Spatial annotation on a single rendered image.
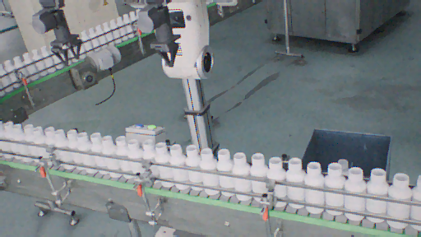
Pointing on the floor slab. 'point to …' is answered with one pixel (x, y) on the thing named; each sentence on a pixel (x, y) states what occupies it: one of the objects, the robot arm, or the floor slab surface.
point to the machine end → (332, 18)
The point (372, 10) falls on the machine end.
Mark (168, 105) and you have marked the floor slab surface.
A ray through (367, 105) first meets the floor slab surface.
